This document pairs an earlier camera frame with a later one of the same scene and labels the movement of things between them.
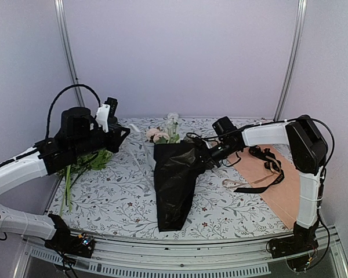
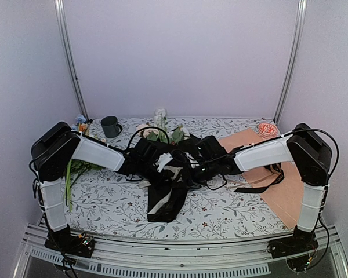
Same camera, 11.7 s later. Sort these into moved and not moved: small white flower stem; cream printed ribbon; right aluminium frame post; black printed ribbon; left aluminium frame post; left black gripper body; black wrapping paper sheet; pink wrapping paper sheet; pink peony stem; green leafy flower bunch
Moved: cream printed ribbon; left black gripper body; black wrapping paper sheet; small white flower stem; pink peony stem
Not moved: right aluminium frame post; left aluminium frame post; green leafy flower bunch; black printed ribbon; pink wrapping paper sheet
